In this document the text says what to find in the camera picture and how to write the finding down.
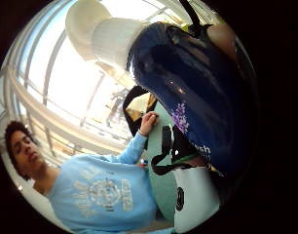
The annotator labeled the blue bottle with white cap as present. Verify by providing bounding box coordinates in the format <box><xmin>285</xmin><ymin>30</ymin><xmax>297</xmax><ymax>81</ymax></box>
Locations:
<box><xmin>64</xmin><ymin>0</ymin><xmax>254</xmax><ymax>178</ymax></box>

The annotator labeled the the person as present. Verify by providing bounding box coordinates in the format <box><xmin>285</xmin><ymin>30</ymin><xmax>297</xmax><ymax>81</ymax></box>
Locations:
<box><xmin>4</xmin><ymin>120</ymin><xmax>177</xmax><ymax>234</ymax></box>

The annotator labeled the white marker cube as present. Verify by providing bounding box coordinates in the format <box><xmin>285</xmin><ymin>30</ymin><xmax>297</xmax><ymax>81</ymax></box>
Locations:
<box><xmin>172</xmin><ymin>165</ymin><xmax>221</xmax><ymax>234</ymax></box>

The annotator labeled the black chair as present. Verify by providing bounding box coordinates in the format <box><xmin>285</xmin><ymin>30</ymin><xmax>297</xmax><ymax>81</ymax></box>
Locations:
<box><xmin>122</xmin><ymin>85</ymin><xmax>159</xmax><ymax>150</ymax></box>

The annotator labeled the white railing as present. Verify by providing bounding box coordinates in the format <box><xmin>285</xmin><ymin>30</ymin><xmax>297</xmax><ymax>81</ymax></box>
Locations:
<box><xmin>0</xmin><ymin>64</ymin><xmax>130</xmax><ymax>157</ymax></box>

